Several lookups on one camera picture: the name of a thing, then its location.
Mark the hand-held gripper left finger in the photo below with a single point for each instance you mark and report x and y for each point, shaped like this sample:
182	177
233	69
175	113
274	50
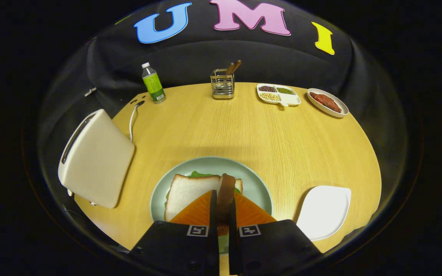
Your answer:
213	214

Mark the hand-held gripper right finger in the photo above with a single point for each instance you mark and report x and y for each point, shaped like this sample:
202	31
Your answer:
232	218

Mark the toasted bread slice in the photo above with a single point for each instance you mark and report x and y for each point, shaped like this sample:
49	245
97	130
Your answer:
226	191

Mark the green lettuce leaf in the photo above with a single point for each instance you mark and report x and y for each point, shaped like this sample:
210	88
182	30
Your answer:
200	174

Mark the white bread slice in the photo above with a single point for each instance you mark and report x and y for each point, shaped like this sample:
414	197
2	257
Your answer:
190	193

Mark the pale green round plate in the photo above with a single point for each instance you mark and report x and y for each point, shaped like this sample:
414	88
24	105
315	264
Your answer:
213	165

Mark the white square plate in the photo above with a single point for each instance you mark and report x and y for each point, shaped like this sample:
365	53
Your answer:
322	212

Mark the white toaster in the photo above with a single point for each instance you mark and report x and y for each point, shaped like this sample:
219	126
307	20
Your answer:
98	161

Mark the pile of yellow soybeans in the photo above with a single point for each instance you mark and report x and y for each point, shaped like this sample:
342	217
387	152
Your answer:
270	96

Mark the white divided dish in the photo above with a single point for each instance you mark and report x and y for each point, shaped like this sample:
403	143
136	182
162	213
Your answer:
292	99

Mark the pile of dark red beans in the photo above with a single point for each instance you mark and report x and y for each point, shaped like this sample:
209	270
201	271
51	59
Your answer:
266	88

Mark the pile of green beans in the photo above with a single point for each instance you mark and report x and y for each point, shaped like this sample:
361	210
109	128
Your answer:
285	91

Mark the green label plastic bottle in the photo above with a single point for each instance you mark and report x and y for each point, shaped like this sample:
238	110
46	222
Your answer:
154	86

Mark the brown meat slice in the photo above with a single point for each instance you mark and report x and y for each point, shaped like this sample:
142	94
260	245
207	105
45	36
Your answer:
326	101

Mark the white round plate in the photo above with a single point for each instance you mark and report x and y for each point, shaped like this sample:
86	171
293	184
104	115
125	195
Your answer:
338	98

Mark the white clip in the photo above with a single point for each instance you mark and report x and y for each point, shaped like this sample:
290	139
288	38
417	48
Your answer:
90	91

